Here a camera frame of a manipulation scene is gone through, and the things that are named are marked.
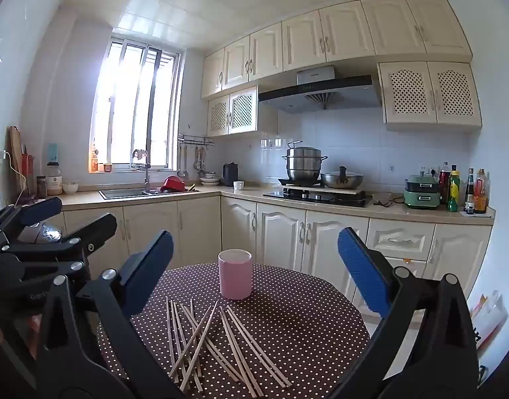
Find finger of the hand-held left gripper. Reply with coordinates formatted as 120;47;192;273
0;197;63;242
0;213;118;277

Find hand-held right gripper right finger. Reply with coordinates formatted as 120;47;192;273
329;226;481;399

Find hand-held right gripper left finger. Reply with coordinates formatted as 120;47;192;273
36;229;184;399

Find bunch of wooden chopsticks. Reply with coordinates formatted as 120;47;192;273
165;297;292;397

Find pink cup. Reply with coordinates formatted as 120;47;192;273
218;249;254;301

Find white-labelled jar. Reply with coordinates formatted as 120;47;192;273
46;162;63;196

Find steel kitchen sink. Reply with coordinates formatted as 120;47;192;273
99;187;164;199

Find wooden cutting board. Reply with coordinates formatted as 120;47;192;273
9;126;27;200

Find chrome sink faucet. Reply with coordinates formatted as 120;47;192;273
132;148;151;194

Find brown polka-dot tablecloth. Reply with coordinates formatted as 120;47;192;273
97;263;370;399

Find red colander bowl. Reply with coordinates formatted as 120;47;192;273
161;176;189;194

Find black gas stove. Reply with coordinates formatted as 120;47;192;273
263;189;373;208

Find cream base kitchen cabinets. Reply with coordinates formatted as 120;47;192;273
59;191;496;312

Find steel wok with lid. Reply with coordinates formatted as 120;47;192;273
320;166;364;189

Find hanging metal ladle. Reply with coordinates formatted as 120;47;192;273
177;145;189;179

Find red-capped sauce bottle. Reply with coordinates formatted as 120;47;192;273
438;162;451;205

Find green and yellow bottle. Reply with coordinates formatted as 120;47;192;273
448;165;460;212

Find stainless steel steamer pot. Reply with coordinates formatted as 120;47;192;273
281;141;328;181

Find black electric kettle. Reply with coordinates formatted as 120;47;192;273
222;162;239;187

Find barred kitchen window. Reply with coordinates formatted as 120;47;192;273
88;35;184;173

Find dark soy sauce bottle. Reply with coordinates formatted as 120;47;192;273
465;168;476;215

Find white plastic bag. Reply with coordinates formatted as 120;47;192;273
466;289;508;354

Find orange cooking oil bottle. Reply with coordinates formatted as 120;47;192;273
474;169;488;214

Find small cream lattice-door cabinet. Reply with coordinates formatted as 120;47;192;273
207;85;278;137

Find black range hood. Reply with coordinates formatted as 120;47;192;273
258;65;382;114

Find large cream lattice-door cabinet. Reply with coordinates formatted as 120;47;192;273
377;62;483;134

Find metal wall utensil rack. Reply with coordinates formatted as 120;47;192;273
177;134;215;148

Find cream upper wall cabinets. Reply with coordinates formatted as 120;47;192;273
200;0;473;100

